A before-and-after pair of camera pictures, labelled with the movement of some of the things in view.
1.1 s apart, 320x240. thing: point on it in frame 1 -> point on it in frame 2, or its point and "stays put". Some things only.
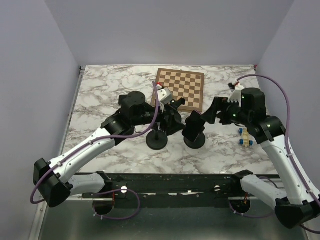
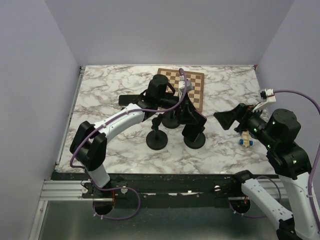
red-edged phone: x=194 y=126 stays put
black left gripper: x=173 y=125 -> x=185 y=116
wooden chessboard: x=188 y=85 stays put
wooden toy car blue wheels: x=245 y=135 stays put
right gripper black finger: x=210 y=116 -> x=227 y=119
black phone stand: x=156 y=139 stays put
